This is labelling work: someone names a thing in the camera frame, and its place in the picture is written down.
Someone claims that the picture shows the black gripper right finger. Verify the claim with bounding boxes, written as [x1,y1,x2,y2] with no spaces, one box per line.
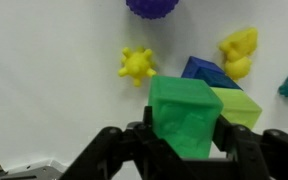
[213,115,288,180]

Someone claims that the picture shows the light green block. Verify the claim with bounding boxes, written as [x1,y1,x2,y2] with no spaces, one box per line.
[212,87,262,129]

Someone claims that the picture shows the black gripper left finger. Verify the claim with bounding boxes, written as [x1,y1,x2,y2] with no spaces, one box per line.
[60,106,180,180]

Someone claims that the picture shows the dark blue block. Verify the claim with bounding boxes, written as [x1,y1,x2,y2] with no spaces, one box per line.
[181,56,239,89]

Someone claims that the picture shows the yellow rubber duck toy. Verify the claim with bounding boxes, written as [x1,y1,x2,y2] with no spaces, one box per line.
[219,28,258,81]

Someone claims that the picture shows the yellow spiky ball toy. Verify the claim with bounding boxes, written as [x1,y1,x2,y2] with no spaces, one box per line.
[118,47,157,87]

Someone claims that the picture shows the purple bumpy ball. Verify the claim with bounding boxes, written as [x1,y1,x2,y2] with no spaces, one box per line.
[125,0,179,20]

